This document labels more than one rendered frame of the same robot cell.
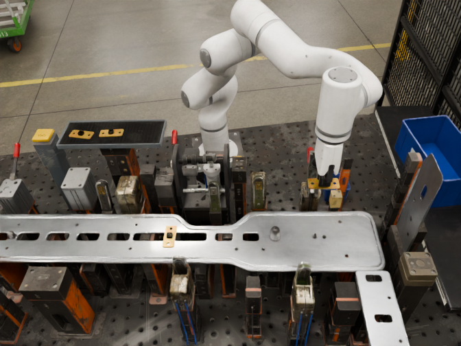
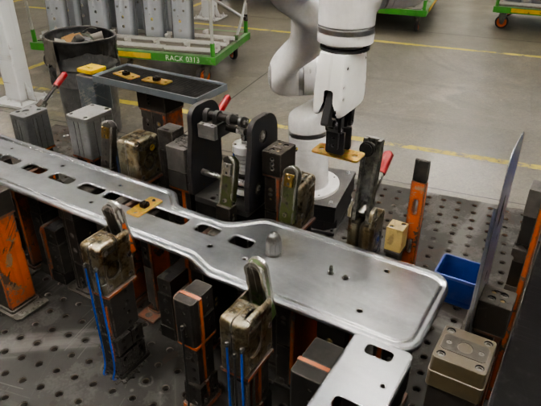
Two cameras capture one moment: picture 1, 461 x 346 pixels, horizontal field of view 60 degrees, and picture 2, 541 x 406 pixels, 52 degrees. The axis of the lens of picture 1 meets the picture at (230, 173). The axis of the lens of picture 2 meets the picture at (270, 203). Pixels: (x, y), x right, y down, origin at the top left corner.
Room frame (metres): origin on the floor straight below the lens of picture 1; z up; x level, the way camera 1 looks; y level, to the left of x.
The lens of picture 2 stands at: (-0.07, -0.53, 1.65)
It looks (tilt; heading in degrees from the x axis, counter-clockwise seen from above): 30 degrees down; 26
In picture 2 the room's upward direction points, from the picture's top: straight up
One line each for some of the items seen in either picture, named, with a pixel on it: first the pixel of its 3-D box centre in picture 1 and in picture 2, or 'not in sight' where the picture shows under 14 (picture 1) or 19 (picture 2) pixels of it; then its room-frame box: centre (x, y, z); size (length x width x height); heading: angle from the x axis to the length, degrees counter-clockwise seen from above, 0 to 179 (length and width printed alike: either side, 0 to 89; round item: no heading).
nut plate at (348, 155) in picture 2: (323, 182); (338, 150); (0.73, -0.25, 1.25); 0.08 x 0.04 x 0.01; 85
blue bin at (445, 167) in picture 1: (438, 159); not in sight; (0.94, -0.71, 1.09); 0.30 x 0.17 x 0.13; 3
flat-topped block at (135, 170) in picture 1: (127, 178); (167, 159); (1.12, 0.41, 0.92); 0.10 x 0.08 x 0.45; 85
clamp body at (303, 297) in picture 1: (298, 316); (246, 381); (0.53, -0.18, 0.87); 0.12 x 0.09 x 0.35; 175
